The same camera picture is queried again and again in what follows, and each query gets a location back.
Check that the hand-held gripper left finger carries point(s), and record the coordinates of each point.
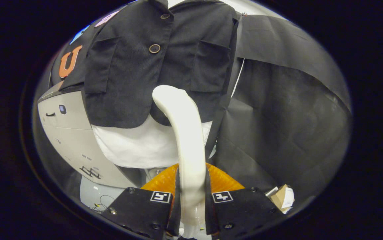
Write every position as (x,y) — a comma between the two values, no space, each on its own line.
(138,210)

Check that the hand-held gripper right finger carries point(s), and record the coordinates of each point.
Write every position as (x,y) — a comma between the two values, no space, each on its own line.
(244,208)

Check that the beige garment steamer base poles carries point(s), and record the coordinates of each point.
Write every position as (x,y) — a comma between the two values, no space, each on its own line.
(151,172)

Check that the black jacket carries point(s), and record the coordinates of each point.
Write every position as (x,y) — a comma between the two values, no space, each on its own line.
(128,73)

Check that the cardboard box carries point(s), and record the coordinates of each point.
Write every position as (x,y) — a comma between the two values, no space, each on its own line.
(283,198)

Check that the grey cabinet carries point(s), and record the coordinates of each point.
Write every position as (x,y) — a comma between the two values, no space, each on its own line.
(74,143)

